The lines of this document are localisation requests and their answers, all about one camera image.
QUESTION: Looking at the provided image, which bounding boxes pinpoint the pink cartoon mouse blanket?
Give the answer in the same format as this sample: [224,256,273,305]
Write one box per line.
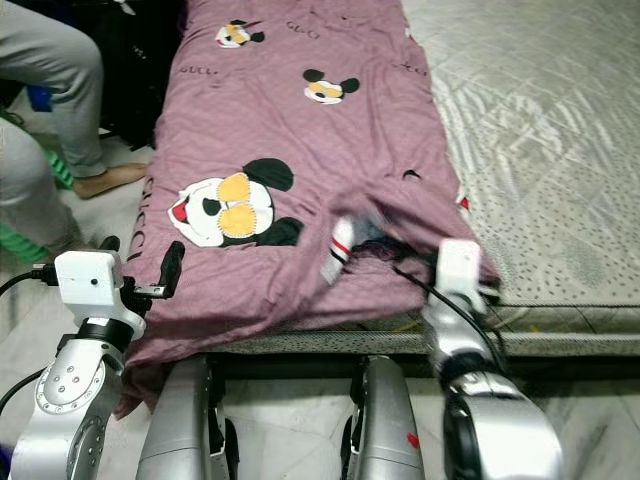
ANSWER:
[113,0,503,419]

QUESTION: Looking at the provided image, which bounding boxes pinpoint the green plastic stool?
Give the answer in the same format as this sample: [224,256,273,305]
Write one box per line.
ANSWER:
[0,150,79,265]

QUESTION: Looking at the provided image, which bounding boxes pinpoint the silver left robot leg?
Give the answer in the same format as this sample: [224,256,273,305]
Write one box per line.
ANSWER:
[133,357,223,480]

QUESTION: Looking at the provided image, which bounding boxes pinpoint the silver robot leg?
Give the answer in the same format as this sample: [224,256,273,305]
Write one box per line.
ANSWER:
[338,355,428,480]
[133,357,223,480]

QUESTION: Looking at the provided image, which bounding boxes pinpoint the small blue box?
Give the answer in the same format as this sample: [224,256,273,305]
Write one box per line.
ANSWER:
[27,84,58,113]

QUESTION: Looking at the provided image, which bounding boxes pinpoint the white cloth with red stripes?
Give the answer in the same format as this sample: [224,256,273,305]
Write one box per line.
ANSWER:
[318,213,383,288]

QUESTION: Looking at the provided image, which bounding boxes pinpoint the black bag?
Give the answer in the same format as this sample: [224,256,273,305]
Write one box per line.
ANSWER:
[98,0,188,153]

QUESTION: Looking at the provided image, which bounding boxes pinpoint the person in grey trousers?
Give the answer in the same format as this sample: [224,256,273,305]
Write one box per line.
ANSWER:
[0,0,153,258]

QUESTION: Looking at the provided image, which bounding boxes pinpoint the silver right robot leg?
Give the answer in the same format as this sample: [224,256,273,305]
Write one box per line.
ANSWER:
[338,355,428,480]

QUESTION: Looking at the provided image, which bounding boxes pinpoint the grey quilted mattress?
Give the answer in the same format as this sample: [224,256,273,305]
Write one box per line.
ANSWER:
[190,0,640,358]

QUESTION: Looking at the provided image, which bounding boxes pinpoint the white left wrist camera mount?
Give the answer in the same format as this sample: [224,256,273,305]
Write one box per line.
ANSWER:
[53,250,148,338]

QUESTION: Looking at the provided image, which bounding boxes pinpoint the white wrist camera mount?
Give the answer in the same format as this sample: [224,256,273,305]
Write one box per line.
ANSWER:
[434,238,485,309]
[53,250,148,338]

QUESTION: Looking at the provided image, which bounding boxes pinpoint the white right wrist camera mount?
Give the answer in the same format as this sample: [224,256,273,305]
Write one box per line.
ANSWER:
[434,238,485,309]

